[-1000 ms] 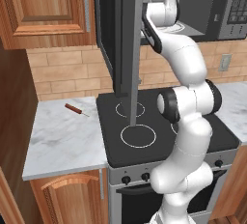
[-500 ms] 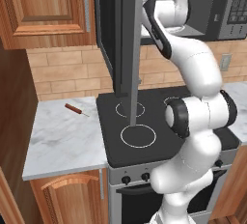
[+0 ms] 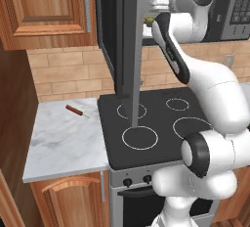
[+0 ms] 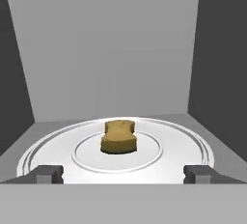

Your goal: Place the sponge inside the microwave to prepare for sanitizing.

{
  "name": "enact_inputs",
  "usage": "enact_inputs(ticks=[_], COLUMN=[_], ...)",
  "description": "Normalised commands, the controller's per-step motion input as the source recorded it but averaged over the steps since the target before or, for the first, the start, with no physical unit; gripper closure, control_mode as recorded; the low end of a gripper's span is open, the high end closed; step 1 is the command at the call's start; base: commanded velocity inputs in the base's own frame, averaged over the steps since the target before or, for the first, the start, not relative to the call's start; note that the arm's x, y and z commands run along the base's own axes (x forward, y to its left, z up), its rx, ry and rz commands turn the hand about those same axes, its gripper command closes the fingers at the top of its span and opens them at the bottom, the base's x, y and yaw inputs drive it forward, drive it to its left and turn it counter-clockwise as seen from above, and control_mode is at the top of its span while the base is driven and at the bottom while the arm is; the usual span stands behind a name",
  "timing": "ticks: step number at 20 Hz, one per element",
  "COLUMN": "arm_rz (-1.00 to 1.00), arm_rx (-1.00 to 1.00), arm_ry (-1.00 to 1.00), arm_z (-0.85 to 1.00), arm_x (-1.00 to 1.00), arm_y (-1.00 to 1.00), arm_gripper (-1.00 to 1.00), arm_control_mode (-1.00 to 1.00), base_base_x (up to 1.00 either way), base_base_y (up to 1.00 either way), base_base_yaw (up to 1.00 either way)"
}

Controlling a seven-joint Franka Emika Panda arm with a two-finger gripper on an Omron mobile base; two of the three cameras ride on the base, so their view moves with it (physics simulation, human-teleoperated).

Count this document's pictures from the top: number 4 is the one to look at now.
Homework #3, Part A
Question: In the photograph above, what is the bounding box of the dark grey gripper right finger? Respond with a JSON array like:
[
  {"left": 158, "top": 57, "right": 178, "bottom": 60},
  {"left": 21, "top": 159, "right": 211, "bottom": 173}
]
[{"left": 182, "top": 164, "right": 247, "bottom": 185}]

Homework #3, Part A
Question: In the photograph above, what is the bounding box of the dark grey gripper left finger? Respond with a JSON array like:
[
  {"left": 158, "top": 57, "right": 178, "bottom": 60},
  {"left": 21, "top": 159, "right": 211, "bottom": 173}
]
[{"left": 0, "top": 164, "right": 65, "bottom": 185}]

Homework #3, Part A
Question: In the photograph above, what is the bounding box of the white round microwave turntable plate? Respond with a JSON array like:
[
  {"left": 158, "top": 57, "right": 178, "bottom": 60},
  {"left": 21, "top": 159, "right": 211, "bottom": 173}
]
[{"left": 15, "top": 116, "right": 215, "bottom": 185}]

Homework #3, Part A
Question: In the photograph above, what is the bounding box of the yellow-brown sponge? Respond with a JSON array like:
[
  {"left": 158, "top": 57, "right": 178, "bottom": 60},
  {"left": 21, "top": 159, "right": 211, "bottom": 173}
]
[{"left": 99, "top": 119, "right": 137, "bottom": 155}]

